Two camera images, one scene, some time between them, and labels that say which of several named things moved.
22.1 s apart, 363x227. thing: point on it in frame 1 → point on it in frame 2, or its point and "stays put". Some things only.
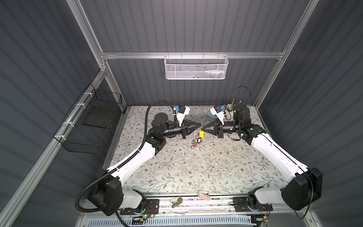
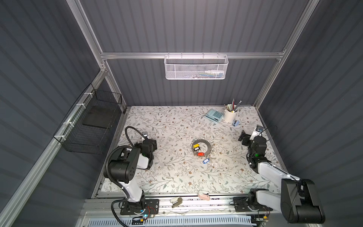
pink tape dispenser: (204, 196) stays put
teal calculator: (209, 116) stays put
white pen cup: (229, 110) stays put
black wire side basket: (91, 123) stays put
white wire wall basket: (196, 67) stays put
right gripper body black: (220, 130) → (246, 142)
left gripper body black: (184, 132) → (137, 146)
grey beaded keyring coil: (194, 140) → (208, 151)
